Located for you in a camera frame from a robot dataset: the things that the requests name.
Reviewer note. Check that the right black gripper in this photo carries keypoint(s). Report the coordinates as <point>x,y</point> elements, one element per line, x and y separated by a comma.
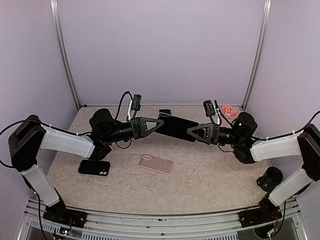
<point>212,133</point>

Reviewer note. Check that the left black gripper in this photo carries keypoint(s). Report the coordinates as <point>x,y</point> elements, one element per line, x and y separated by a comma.
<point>140,130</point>

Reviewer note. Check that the black phone silver edge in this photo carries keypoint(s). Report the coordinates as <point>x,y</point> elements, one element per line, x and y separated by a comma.
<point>176,127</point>

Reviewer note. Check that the teal green phone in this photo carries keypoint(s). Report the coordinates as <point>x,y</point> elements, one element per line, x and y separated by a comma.
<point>165,111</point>

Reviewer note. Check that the pink clear phone case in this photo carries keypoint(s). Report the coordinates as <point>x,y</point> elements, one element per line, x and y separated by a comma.
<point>156,164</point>

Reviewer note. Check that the light blue phone case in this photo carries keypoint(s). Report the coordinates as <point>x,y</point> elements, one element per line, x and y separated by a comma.
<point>162,115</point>

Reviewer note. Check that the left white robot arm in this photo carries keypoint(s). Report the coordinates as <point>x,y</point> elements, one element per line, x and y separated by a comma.
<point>33,136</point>

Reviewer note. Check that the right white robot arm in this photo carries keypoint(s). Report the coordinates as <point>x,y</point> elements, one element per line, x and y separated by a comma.
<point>248,150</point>

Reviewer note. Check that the black phone case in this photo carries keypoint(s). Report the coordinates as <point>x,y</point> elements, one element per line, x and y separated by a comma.
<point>96,168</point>

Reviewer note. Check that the red white patterned bowl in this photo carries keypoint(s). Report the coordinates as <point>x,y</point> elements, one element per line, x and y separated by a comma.
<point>229,111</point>

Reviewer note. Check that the dark green mug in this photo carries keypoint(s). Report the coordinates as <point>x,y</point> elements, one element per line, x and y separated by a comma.
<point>272,177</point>

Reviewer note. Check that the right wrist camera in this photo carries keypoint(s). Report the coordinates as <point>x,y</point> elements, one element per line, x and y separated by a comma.
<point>212,112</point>

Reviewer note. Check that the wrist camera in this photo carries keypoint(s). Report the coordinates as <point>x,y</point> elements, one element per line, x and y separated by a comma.
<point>212,112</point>
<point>134,107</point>

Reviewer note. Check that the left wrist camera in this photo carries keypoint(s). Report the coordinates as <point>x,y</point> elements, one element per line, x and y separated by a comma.
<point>134,107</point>

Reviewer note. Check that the right aluminium frame post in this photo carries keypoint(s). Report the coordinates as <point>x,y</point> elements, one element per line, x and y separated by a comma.
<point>258,53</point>

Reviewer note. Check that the aluminium frame post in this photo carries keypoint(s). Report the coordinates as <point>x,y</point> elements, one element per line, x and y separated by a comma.
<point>54,5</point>
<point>258,53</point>

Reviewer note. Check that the front aluminium rail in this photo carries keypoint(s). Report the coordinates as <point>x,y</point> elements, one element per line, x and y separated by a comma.
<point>101,225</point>

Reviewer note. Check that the left aluminium frame post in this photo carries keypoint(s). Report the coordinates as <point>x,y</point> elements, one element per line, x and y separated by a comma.
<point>54,5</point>

